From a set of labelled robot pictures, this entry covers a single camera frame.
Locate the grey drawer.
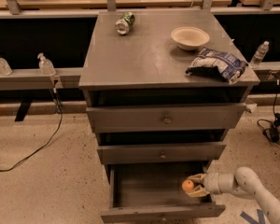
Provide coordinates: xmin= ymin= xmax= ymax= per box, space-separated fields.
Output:
xmin=101 ymin=161 xmax=225 ymax=223
xmin=87 ymin=103 xmax=245 ymax=133
xmin=97 ymin=142 xmax=226 ymax=164

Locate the green soda can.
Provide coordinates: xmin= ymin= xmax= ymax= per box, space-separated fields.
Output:
xmin=115 ymin=12 xmax=135 ymax=35

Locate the grey drawer cabinet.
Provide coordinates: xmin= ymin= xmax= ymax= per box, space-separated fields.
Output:
xmin=78 ymin=10 xmax=260 ymax=185

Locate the grey middle drawer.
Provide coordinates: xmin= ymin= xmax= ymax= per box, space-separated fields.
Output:
xmin=97 ymin=142 xmax=226 ymax=164

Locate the white bowl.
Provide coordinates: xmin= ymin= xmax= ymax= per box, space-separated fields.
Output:
xmin=171 ymin=27 xmax=210 ymax=50

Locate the clear sanitizer bottle far left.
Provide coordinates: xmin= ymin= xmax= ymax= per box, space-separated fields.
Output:
xmin=0 ymin=57 xmax=12 ymax=76

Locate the blue white chip bag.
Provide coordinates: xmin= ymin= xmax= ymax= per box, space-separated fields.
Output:
xmin=185 ymin=48 xmax=247 ymax=84

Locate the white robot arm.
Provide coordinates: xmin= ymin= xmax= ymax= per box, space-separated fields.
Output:
xmin=181 ymin=167 xmax=280 ymax=224

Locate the clear sanitizer bottle near cabinet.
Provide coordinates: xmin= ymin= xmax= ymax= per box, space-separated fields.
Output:
xmin=37 ymin=53 xmax=56 ymax=77

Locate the orange fruit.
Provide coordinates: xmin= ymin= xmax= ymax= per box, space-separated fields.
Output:
xmin=182 ymin=180 xmax=194 ymax=192

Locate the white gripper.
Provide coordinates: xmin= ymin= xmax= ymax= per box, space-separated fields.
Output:
xmin=186 ymin=173 xmax=235 ymax=198

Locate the black floor cable left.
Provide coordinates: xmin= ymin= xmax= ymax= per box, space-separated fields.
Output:
xmin=0 ymin=77 xmax=64 ymax=174

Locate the grey bottom drawer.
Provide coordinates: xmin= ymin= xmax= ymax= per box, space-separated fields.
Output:
xmin=101 ymin=161 xmax=225 ymax=223

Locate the grey top drawer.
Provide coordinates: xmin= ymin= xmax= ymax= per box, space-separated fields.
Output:
xmin=87 ymin=103 xmax=245 ymax=133

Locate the clear water bottle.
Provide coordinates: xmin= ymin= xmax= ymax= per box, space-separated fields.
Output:
xmin=250 ymin=41 xmax=270 ymax=69

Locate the black cable bundle right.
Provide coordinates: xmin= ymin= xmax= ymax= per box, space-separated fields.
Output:
xmin=257 ymin=73 xmax=280 ymax=147

